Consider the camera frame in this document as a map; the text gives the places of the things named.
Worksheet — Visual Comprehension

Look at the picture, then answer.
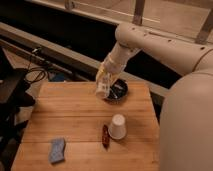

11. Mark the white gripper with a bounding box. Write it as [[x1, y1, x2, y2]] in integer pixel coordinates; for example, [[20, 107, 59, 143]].
[[95, 52, 129, 86]]

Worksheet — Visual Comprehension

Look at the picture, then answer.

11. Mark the white plastic bottle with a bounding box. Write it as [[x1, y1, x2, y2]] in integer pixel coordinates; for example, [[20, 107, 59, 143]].
[[96, 73, 110, 99]]

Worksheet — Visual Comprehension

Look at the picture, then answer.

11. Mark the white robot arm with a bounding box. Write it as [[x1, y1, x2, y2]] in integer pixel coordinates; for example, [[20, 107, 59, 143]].
[[96, 23, 213, 171]]

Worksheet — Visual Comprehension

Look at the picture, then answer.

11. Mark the dark ceramic bowl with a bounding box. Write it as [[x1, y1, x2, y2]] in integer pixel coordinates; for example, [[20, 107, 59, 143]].
[[105, 79, 128, 101]]

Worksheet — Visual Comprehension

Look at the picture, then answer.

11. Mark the wooden table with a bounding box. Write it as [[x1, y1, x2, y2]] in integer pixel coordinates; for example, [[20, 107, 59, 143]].
[[11, 82, 159, 171]]

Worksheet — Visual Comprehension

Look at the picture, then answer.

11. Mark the white paper cup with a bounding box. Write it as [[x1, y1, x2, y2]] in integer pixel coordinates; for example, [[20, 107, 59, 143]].
[[108, 114, 127, 140]]

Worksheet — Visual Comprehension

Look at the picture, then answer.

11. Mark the dark red pocket knife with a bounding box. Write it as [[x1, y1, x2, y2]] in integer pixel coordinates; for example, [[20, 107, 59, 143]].
[[102, 125, 110, 149]]

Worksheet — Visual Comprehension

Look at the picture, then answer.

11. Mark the blue sponge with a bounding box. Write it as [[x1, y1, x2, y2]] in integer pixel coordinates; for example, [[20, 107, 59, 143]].
[[49, 138, 66, 164]]

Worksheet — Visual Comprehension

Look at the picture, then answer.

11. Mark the black chair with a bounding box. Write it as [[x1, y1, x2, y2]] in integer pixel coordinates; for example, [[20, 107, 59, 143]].
[[0, 48, 35, 158]]

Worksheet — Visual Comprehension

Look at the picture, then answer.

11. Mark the black cable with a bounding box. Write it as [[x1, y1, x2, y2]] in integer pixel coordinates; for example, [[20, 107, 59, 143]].
[[24, 46, 56, 84]]

